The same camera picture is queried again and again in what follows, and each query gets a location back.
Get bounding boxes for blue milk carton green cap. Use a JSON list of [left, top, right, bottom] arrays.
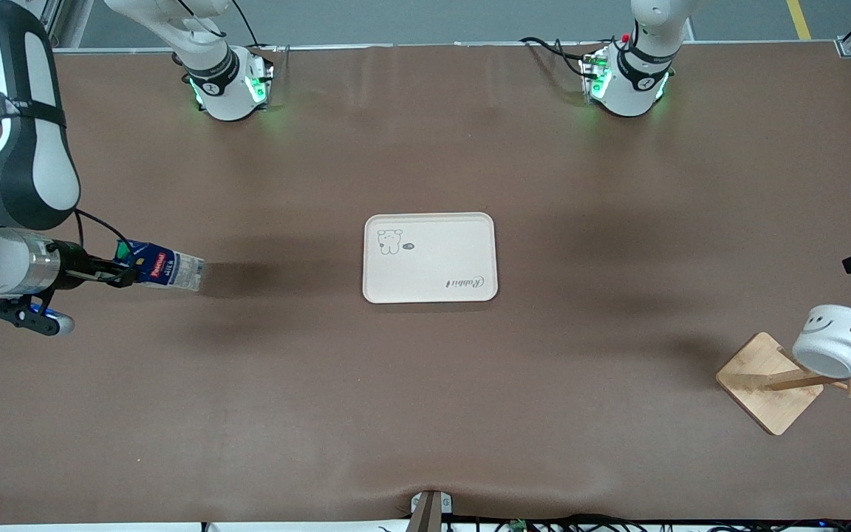
[[114, 240, 205, 293]]

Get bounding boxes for white smiley cup black handle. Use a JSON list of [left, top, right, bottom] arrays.
[[792, 304, 851, 381]]

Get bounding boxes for wooden cup rack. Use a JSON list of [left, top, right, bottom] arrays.
[[715, 329, 851, 437]]

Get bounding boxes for brown table cover mat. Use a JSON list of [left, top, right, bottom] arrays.
[[0, 43, 851, 527]]

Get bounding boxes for cream plastic tray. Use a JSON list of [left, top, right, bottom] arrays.
[[362, 212, 499, 304]]

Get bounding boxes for black right base cable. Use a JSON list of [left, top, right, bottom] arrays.
[[230, 0, 290, 73]]

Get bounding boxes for black base cable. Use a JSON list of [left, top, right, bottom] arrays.
[[230, 0, 290, 73], [519, 35, 595, 81]]

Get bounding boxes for black left base cable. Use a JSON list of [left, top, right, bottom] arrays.
[[519, 35, 595, 81]]

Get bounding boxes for metal table edge bracket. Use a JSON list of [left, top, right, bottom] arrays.
[[410, 490, 454, 532]]

